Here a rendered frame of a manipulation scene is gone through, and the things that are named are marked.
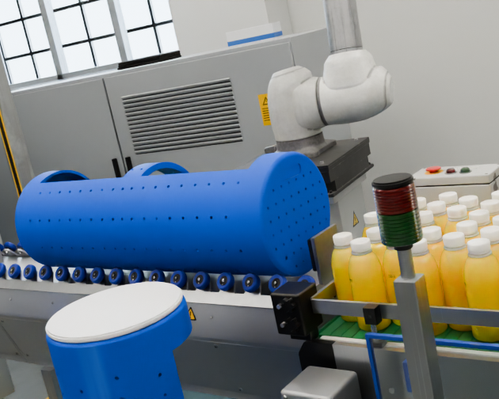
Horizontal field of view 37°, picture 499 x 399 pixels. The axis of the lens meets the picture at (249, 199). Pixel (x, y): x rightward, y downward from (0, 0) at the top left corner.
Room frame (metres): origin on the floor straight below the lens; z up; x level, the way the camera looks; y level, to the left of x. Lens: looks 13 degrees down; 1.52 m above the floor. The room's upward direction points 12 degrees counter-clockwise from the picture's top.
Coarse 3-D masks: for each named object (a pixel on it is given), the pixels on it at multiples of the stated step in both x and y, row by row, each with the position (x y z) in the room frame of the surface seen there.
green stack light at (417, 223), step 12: (384, 216) 1.07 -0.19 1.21; (396, 216) 1.06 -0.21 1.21; (408, 216) 1.06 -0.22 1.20; (420, 216) 1.08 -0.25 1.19; (384, 228) 1.08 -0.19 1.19; (396, 228) 1.07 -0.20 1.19; (408, 228) 1.06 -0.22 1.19; (420, 228) 1.08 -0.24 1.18; (384, 240) 1.08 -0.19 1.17; (396, 240) 1.07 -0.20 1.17; (408, 240) 1.06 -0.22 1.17; (420, 240) 1.07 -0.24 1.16
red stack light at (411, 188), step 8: (408, 184) 1.07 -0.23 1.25; (376, 192) 1.08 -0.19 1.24; (384, 192) 1.07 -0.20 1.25; (392, 192) 1.06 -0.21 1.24; (400, 192) 1.06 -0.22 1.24; (408, 192) 1.07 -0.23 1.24; (416, 192) 1.08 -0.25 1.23; (376, 200) 1.08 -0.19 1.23; (384, 200) 1.07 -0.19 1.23; (392, 200) 1.06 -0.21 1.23; (400, 200) 1.06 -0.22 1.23; (408, 200) 1.07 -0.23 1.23; (416, 200) 1.08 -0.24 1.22; (376, 208) 1.09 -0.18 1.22; (384, 208) 1.07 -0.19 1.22; (392, 208) 1.07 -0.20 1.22; (400, 208) 1.06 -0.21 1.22; (408, 208) 1.07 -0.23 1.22
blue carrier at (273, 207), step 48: (48, 192) 2.04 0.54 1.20; (96, 192) 1.91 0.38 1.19; (144, 192) 1.79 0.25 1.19; (192, 192) 1.69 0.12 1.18; (240, 192) 1.60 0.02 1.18; (288, 192) 1.63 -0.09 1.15; (48, 240) 2.00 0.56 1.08; (96, 240) 1.87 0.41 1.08; (144, 240) 1.76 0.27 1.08; (192, 240) 1.66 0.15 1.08; (240, 240) 1.58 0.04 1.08; (288, 240) 1.60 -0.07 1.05
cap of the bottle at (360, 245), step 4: (352, 240) 1.41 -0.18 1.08; (356, 240) 1.40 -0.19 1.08; (360, 240) 1.40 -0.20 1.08; (364, 240) 1.39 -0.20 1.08; (368, 240) 1.39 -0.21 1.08; (352, 244) 1.38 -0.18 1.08; (356, 244) 1.38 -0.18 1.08; (360, 244) 1.38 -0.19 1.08; (364, 244) 1.38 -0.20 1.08; (368, 244) 1.38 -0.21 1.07; (352, 248) 1.39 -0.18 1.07; (356, 248) 1.38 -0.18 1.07; (360, 248) 1.38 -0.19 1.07; (364, 248) 1.38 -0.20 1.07; (368, 248) 1.38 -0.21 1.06; (356, 252) 1.38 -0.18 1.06; (360, 252) 1.38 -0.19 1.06
